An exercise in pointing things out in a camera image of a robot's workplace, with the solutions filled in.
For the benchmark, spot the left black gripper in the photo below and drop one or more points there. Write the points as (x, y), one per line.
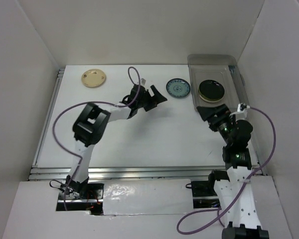
(156, 99)

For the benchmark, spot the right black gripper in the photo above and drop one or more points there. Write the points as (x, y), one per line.
(208, 112)

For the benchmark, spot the black plate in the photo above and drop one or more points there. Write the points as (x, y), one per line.
(210, 87)

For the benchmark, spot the blue patterned plate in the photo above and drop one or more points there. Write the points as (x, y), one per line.
(178, 88)

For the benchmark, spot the cream plate with flowers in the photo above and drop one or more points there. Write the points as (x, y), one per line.
(93, 78)

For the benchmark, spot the lime green plate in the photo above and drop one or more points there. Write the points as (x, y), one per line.
(212, 98)

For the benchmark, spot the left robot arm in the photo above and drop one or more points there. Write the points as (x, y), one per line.
(90, 126)

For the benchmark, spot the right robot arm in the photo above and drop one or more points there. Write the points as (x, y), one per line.
(233, 185)

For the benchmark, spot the clear plastic bin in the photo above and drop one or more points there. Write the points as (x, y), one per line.
(221, 68)

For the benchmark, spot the white foil covered panel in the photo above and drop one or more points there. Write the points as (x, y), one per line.
(147, 197)

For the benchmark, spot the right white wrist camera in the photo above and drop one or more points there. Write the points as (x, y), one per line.
(242, 110)

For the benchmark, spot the aluminium table frame rail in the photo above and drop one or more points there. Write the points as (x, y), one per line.
(169, 141)

